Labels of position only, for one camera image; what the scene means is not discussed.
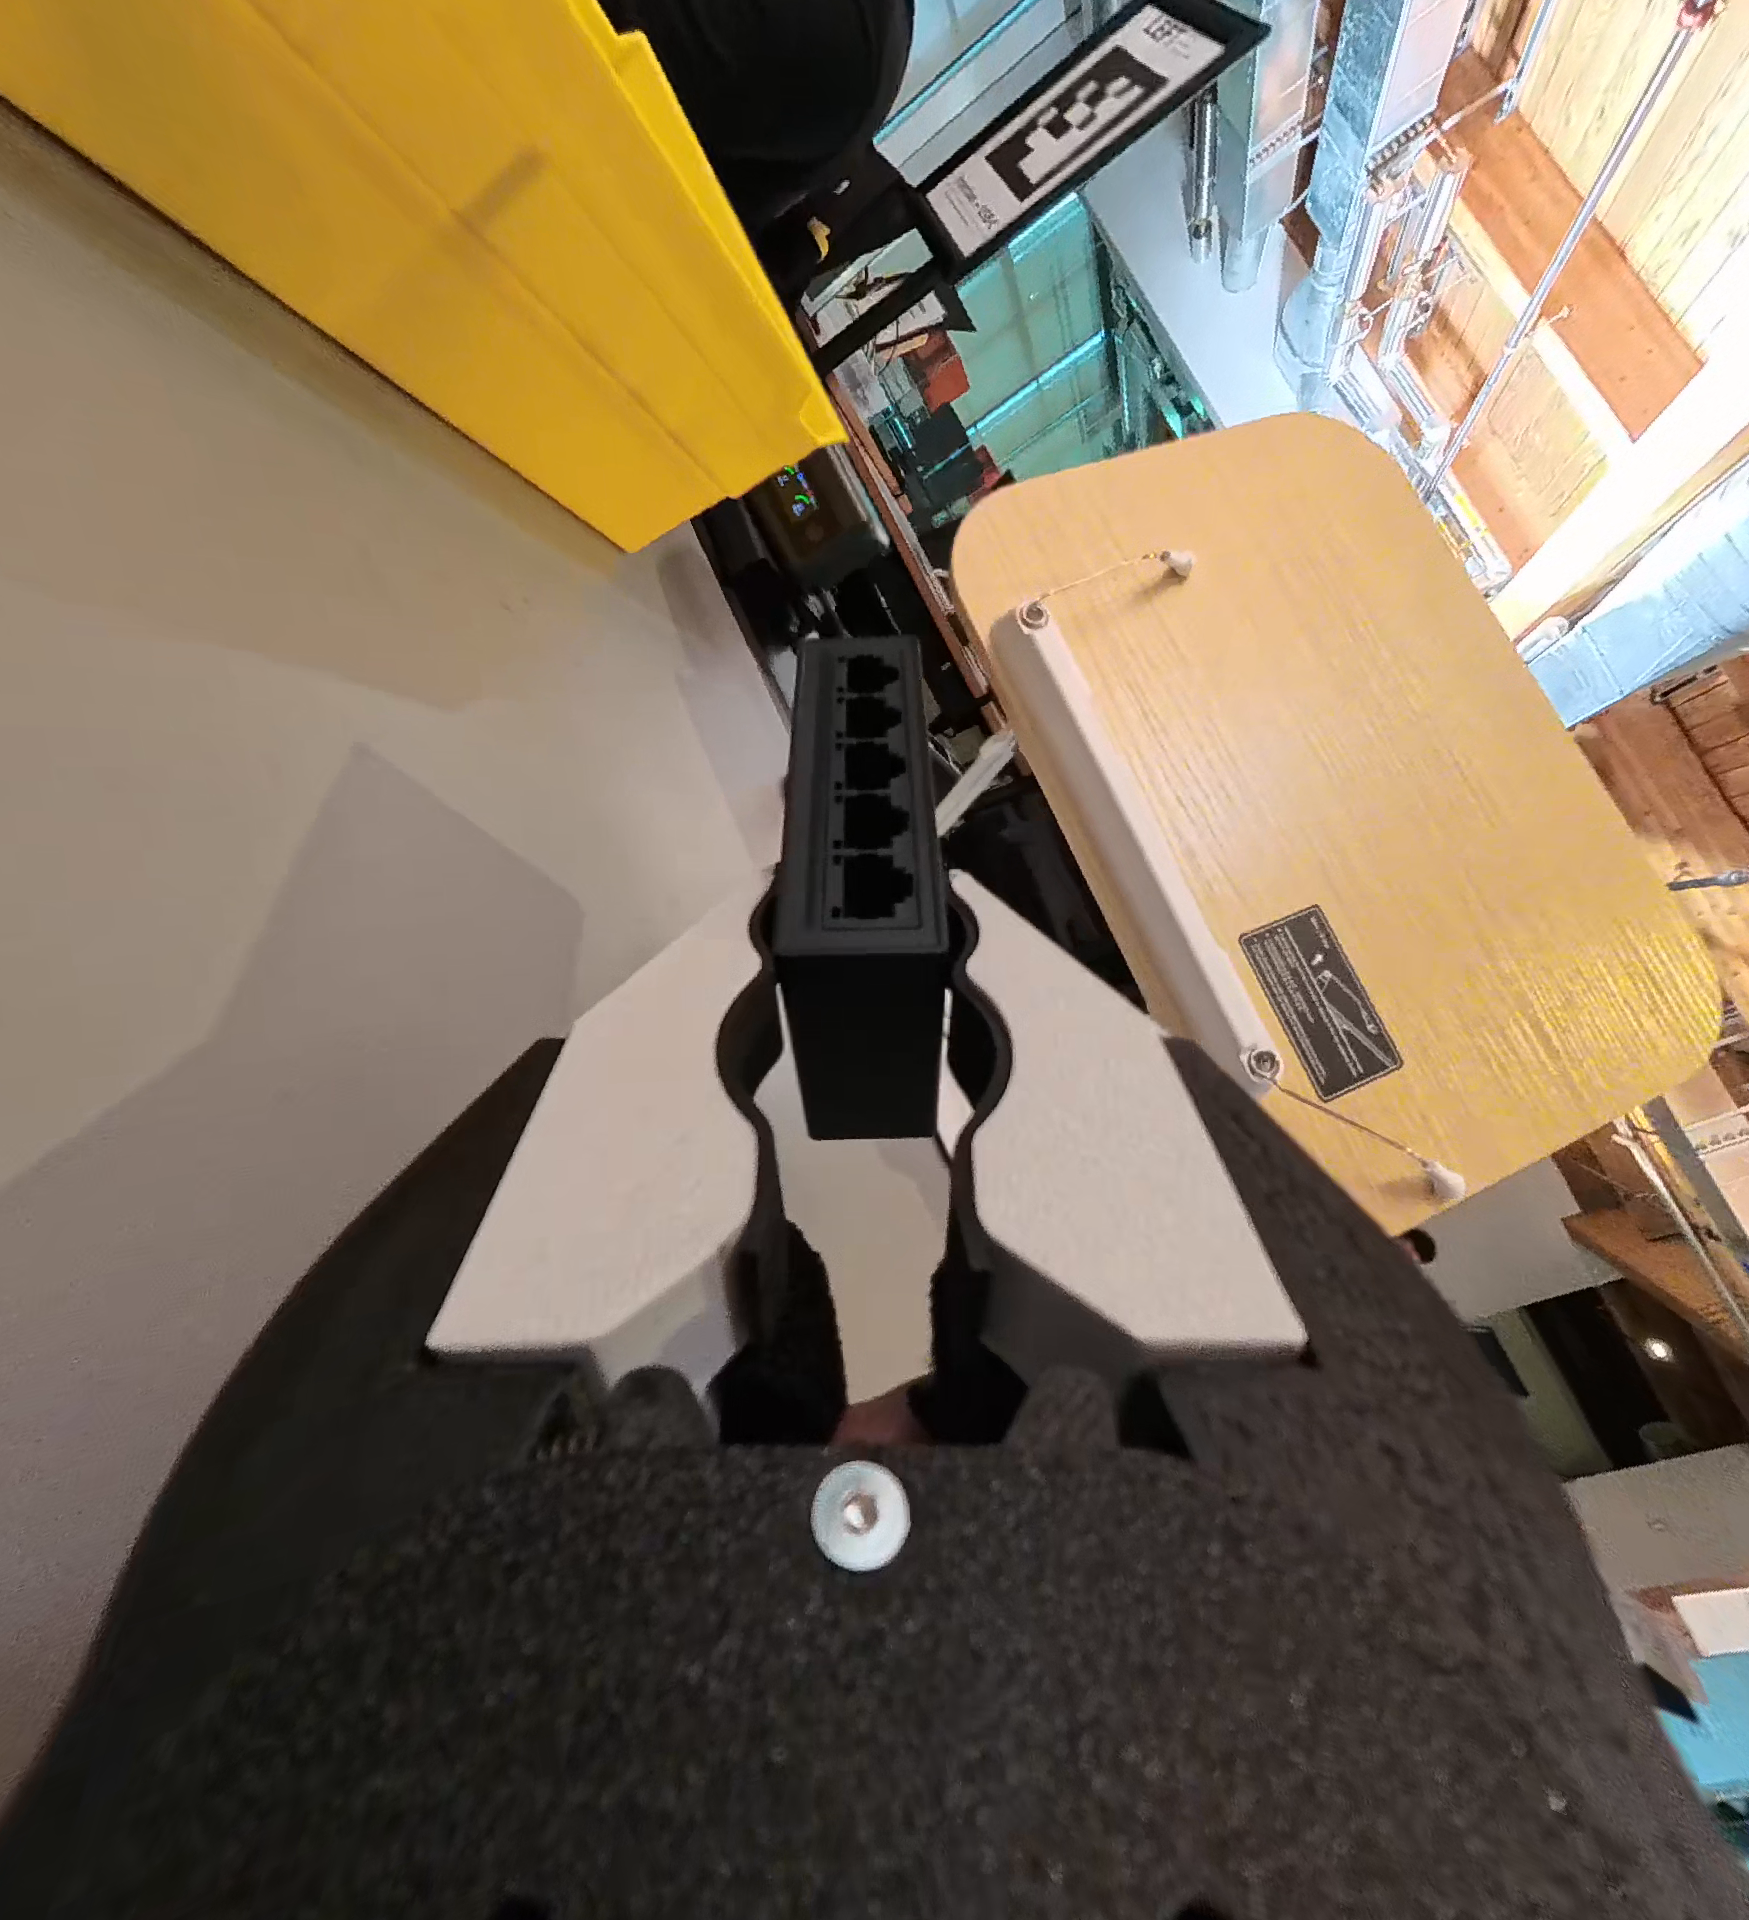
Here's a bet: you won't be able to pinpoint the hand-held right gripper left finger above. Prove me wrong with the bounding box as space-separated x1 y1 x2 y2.
426 897 794 1360

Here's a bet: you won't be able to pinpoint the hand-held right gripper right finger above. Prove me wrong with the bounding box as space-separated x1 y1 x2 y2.
939 874 1309 1354

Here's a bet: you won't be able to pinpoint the black ethernet switch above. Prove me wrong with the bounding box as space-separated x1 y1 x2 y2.
770 637 952 1142

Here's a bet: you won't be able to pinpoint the black label sticker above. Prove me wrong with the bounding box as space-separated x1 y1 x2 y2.
1238 904 1404 1103

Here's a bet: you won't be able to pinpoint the light wood table board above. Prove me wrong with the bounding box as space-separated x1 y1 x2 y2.
949 412 1721 1238

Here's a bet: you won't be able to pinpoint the black device green lights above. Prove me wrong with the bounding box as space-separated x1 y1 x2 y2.
739 451 891 589

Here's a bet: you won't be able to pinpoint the yellow plastic bin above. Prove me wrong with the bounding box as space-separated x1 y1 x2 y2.
0 0 848 556

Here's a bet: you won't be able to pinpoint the black white printed tag board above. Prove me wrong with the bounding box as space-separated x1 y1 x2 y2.
910 0 1272 264

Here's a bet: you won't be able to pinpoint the white table rail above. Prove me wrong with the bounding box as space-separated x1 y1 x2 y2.
986 606 1284 1081

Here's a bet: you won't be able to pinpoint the silver ventilation duct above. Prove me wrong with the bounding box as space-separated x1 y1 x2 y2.
1270 0 1506 414
1527 390 1749 724

